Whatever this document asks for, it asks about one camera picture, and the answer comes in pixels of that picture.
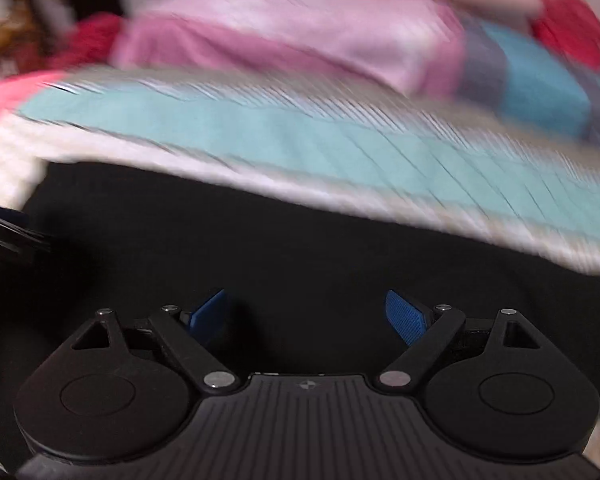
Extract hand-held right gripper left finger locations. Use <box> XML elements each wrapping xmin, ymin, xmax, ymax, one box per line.
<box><xmin>69</xmin><ymin>288</ymin><xmax>241</xmax><ymax>395</ymax></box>

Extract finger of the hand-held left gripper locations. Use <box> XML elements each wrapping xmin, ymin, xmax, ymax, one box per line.
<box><xmin>0</xmin><ymin>200</ymin><xmax>52</xmax><ymax>267</ymax></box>

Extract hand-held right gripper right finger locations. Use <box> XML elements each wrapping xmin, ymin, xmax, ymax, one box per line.
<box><xmin>375</xmin><ymin>289</ymin><xmax>541</xmax><ymax>396</ymax></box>

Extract black pants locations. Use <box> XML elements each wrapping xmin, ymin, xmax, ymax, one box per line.
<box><xmin>0</xmin><ymin>159</ymin><xmax>600</xmax><ymax>476</ymax></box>

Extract bright pink bed sheet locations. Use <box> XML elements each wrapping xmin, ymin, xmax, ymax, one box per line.
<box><xmin>0</xmin><ymin>71</ymin><xmax>68</xmax><ymax>128</ymax></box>

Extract teal and white quilted blanket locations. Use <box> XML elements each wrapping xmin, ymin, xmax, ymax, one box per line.
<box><xmin>0</xmin><ymin>67</ymin><xmax>600</xmax><ymax>281</ymax></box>

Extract brown wooden furniture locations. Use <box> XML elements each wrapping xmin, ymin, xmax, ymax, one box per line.
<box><xmin>0</xmin><ymin>7</ymin><xmax>38</xmax><ymax>67</ymax></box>

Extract red cloth bundle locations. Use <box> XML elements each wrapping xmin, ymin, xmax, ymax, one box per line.
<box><xmin>530</xmin><ymin>0</ymin><xmax>600</xmax><ymax>70</ymax></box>
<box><xmin>47</xmin><ymin>14</ymin><xmax>126</xmax><ymax>72</ymax></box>

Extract teal and grey striped blanket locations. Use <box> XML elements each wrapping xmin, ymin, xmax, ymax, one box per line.
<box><xmin>454</xmin><ymin>16</ymin><xmax>600</xmax><ymax>158</ymax></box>

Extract pink folded blanket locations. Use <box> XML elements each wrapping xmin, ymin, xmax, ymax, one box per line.
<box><xmin>111</xmin><ymin>0</ymin><xmax>465</xmax><ymax>97</ymax></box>

